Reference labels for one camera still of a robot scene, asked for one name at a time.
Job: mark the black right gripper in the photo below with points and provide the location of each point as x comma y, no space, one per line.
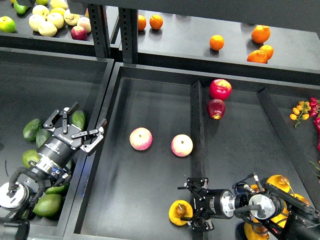
214,204

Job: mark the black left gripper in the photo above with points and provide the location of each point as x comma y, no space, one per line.
64,141

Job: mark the dark green avocado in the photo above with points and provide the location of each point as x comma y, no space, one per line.
71,165

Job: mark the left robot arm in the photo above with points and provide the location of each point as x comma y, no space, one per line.
27,185

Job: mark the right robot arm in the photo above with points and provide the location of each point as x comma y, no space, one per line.
257,209

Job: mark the dark avocado top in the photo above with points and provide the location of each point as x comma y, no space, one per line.
78,119

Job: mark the dark avocado elongated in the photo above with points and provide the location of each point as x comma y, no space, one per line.
41,136

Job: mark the dark avocado upper left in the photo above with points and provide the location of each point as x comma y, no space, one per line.
31,129

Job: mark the light green avocado left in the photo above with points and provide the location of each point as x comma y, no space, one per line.
30,158

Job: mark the light green avocado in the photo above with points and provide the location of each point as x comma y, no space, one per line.
61,190
30,158
48,206

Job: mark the light green avocado middle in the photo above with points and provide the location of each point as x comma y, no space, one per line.
61,190

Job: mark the yellow pear bottom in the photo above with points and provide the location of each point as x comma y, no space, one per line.
252,235

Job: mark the light green avocado lower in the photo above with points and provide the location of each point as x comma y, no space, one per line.
48,206

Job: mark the pale yellow pear front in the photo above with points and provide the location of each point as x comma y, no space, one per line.
47,29

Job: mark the pale yellow pear centre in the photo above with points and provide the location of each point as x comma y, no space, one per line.
57,19

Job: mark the pale yellow pear left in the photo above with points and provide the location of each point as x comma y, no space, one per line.
35,21

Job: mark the yellow pear shelf back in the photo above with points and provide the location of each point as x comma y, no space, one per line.
59,10

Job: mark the pale yellow pear back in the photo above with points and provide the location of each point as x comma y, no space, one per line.
40,10

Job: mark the black tray divider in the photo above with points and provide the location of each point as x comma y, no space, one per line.
197,162

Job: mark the pink apple right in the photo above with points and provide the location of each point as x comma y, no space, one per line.
181,145

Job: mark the pink apple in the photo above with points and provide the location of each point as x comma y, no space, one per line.
141,138
181,145

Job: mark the black left tray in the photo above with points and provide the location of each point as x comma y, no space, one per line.
32,85

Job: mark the black tray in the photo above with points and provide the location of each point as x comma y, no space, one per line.
32,85
133,189

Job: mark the pink apple left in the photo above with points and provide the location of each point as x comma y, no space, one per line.
141,138

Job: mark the black centre tray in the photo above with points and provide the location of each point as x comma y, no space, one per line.
133,189

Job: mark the red apple on shelf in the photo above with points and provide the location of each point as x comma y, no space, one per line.
79,33

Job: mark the dark red apple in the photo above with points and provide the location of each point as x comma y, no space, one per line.
216,108

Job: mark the pale pink peach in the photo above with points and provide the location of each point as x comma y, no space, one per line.
85,23

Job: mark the bright red apple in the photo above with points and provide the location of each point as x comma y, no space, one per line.
220,89

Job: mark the orange tangerine far left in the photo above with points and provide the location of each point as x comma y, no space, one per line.
141,22

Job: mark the green apple on shelf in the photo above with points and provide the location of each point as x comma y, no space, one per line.
7,24

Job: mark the green fruit top left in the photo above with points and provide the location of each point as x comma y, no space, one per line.
20,9

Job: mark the cherry tomato bunch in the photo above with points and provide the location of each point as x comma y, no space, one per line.
300,113

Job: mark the black shelf post left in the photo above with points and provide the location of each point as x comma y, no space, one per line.
99,30

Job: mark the black shelf post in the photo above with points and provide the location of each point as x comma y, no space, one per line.
99,30
128,22

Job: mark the black shelf post right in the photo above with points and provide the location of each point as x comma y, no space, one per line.
128,22

